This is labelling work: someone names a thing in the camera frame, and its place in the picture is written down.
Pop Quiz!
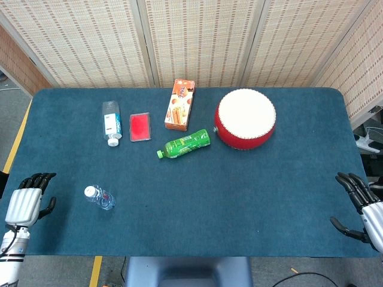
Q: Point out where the clear bottle blue white label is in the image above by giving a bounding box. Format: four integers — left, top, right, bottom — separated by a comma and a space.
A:
102, 100, 123, 148

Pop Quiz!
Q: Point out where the green tea bottle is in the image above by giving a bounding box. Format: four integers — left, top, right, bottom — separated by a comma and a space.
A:
156, 129, 211, 160

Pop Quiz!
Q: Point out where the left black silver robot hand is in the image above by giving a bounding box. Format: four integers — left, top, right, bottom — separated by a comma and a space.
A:
5, 172, 57, 228

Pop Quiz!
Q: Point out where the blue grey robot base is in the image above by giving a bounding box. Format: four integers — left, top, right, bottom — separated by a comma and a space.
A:
124, 256, 254, 287

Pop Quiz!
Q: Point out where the white plastic floor device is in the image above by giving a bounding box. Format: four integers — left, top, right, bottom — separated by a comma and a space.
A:
354, 126, 383, 155

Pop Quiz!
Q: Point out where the transparent plastic water bottle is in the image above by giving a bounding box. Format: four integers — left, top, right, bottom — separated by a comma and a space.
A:
84, 184, 116, 211

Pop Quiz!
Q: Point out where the black floor cable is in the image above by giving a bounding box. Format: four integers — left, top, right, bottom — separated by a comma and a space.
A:
279, 271, 330, 287

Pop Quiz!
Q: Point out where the orange snack box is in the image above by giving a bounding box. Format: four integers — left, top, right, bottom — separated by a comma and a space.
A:
164, 78, 196, 132

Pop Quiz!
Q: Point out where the red ink pad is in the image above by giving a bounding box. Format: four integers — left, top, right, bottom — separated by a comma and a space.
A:
129, 112, 153, 142

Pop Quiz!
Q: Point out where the yellow floor tape strip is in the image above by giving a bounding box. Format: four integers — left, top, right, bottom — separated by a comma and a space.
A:
89, 255, 103, 287
2, 100, 33, 175

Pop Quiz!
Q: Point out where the blue felt table cover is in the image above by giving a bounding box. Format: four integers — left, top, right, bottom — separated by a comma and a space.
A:
0, 87, 381, 258

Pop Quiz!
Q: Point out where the brown woven screen panel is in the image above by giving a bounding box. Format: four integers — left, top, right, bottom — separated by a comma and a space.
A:
0, 25, 52, 96

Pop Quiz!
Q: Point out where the woven bamboo screen panel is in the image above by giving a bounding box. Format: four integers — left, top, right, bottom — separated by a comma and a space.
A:
314, 0, 383, 126
0, 0, 152, 88
244, 0, 373, 88
140, 0, 266, 88

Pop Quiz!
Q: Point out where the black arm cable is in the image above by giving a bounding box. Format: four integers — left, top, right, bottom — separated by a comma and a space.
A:
0, 224, 22, 258

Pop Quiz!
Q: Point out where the red drum white skin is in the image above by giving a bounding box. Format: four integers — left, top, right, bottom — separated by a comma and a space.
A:
214, 88, 277, 151

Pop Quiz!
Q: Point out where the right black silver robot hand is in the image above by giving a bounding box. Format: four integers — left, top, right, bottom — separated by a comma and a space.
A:
330, 172, 383, 252

